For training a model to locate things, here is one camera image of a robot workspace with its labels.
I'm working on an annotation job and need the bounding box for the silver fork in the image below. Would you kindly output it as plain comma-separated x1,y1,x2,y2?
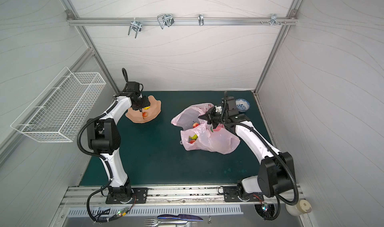
144,219,198,227

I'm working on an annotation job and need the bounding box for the pink printed plastic bag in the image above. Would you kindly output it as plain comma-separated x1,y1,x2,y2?
171,103,241,155

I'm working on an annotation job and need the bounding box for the white cylindrical bottle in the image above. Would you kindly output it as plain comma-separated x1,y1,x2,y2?
286,199,312,217

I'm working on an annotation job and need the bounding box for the white wire basket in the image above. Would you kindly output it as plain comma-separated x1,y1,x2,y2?
11,67,106,143

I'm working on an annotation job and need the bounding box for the blue white ceramic bowl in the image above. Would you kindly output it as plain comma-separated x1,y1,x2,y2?
236,98,251,112

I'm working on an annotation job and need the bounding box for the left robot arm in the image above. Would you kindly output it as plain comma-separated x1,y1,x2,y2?
77,92,151,202

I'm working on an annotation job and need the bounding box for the aluminium cross rail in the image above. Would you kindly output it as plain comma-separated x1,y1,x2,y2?
67,16,298,26

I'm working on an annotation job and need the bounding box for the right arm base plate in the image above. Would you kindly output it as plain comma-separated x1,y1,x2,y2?
218,186,264,203

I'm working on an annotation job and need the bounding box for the dark blue knife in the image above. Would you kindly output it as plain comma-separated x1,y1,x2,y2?
157,214,203,222

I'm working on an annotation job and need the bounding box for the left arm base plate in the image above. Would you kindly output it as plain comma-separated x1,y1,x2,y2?
106,187,149,204

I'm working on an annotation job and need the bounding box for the pink wavy fruit plate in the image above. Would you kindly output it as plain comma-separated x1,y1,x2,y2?
125,95,162,124

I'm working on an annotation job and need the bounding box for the metal hook clamp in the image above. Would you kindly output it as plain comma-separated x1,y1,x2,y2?
157,13,175,29
128,19,142,38
260,14,287,26
198,14,204,26

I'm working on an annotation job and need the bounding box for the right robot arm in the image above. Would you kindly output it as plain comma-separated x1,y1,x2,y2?
199,107,299,206

